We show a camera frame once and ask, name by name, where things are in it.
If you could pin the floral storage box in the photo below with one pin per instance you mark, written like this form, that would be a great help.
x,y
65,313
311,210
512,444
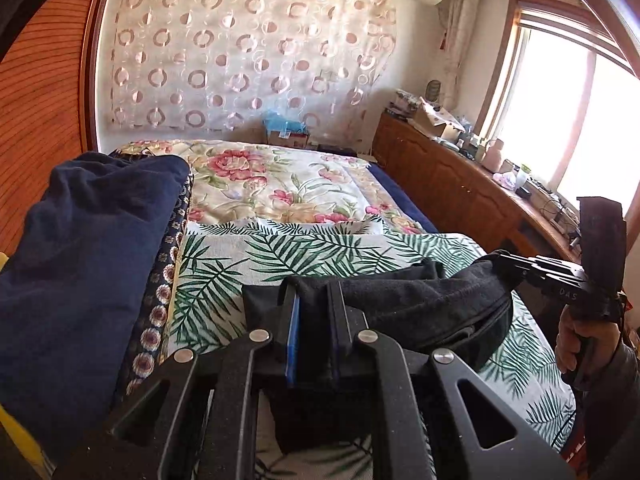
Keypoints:
x,y
404,104

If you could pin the pink thermos bottle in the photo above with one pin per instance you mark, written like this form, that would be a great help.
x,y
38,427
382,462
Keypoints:
x,y
494,155

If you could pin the leaf-print bedsheet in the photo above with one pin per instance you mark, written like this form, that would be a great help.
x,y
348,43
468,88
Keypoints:
x,y
225,270

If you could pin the open cardboard box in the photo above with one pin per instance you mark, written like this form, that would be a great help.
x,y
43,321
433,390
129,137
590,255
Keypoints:
x,y
440,120

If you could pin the navy blanket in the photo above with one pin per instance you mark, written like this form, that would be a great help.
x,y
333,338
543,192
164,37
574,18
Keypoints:
x,y
400,200

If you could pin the wooden louvred wardrobe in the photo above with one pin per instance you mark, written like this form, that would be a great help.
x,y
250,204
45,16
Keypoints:
x,y
50,110

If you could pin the dark medallion-print blanket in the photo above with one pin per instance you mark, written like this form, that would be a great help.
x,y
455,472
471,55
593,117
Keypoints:
x,y
160,305

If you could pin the person's right forearm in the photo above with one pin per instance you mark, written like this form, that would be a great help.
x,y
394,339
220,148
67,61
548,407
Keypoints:
x,y
612,410

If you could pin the wooden sideboard cabinet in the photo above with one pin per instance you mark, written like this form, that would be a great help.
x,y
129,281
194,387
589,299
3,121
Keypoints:
x,y
450,185

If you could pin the pale window drape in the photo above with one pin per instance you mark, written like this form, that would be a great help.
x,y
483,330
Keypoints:
x,y
460,50

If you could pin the flat black box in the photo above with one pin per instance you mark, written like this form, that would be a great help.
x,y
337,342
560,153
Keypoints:
x,y
337,149

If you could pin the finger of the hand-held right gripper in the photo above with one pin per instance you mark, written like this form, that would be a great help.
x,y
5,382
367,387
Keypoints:
x,y
520,266

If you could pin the person's right hand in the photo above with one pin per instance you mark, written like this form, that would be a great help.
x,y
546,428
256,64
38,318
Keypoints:
x,y
570,340

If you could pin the white bottle green cap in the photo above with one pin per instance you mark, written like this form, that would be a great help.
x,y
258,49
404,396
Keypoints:
x,y
523,177

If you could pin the black printed t-shirt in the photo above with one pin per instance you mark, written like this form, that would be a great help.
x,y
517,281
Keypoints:
x,y
400,300

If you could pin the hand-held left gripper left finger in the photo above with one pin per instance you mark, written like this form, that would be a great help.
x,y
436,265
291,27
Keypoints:
x,y
292,335

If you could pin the floral quilt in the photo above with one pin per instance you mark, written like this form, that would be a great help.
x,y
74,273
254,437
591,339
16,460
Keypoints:
x,y
260,185

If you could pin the wooden-framed window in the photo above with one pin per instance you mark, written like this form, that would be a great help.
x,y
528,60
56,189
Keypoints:
x,y
555,110

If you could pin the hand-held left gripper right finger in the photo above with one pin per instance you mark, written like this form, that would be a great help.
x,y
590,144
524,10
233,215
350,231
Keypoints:
x,y
336,325

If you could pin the small black box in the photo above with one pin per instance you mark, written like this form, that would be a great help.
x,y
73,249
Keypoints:
x,y
523,192

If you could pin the small cardboard box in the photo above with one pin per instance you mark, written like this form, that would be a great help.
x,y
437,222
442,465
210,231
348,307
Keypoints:
x,y
292,140

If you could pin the navy blue garment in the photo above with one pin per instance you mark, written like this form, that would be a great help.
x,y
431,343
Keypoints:
x,y
90,270

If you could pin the sheer circle-pattern curtain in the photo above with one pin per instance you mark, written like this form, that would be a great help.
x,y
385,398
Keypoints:
x,y
240,45

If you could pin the dark oval fan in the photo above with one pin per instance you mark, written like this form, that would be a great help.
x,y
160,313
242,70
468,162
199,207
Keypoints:
x,y
434,91

